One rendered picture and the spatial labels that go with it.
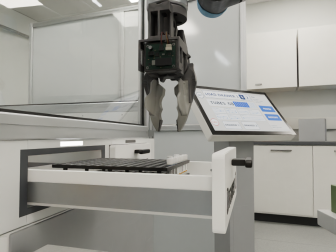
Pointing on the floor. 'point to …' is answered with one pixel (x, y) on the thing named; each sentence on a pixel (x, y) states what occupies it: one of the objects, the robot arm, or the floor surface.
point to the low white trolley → (63, 249)
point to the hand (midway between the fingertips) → (169, 124)
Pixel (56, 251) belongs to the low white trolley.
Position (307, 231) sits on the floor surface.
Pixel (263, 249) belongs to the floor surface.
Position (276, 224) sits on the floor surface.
